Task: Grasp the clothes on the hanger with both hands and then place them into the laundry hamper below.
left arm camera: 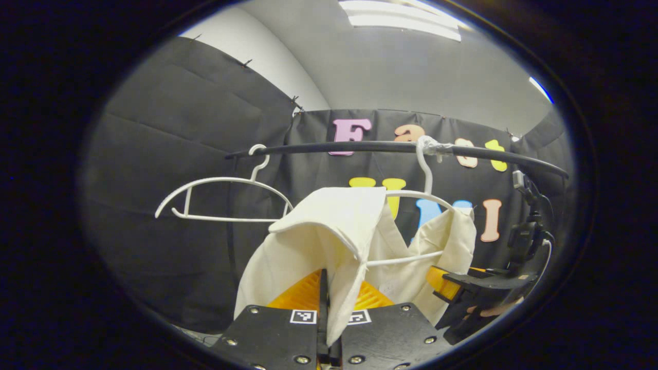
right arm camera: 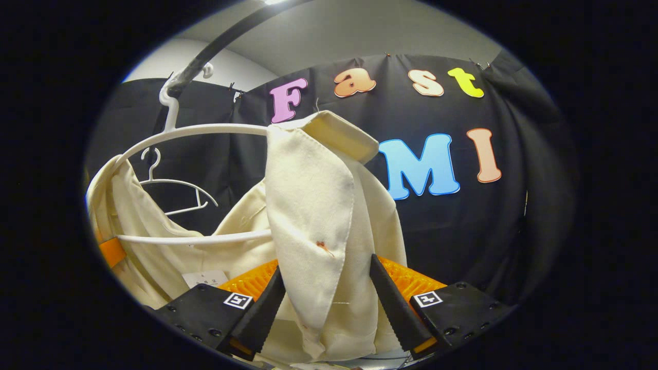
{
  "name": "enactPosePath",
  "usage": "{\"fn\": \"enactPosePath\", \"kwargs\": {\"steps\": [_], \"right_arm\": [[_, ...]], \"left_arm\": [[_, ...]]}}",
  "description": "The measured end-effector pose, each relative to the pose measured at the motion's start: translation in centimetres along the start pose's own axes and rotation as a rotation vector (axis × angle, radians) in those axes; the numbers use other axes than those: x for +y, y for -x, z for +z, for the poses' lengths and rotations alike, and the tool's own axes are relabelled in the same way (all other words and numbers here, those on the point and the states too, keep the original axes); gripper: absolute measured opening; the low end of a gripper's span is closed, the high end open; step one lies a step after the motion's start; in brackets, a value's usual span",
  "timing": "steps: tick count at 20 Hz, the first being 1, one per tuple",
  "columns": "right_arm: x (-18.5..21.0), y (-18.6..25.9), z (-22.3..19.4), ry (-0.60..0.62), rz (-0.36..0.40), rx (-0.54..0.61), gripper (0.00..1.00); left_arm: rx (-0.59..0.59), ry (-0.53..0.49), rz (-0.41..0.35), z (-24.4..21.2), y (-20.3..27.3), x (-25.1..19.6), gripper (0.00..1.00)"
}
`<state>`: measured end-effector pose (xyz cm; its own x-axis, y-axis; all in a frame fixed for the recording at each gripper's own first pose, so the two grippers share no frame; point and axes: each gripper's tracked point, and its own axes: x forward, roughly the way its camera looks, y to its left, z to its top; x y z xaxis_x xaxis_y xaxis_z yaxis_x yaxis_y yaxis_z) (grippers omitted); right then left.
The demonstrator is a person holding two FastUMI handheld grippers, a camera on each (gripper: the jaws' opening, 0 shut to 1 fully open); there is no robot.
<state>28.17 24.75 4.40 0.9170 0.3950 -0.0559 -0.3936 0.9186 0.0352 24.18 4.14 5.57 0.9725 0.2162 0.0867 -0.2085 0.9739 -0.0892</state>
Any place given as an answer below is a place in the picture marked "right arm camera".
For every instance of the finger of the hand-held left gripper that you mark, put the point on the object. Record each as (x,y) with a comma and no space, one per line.
(112,253)

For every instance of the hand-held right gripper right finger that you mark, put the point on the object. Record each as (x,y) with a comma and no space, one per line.
(398,313)

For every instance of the black metal clothes rack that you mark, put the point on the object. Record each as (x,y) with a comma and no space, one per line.
(226,38)

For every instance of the cream button-up shirt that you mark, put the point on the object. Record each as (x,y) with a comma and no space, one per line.
(308,205)

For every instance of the white plastic clothes hanger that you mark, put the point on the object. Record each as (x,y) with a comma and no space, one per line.
(175,181)
(205,238)

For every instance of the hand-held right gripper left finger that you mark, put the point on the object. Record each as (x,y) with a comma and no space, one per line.
(257,318)

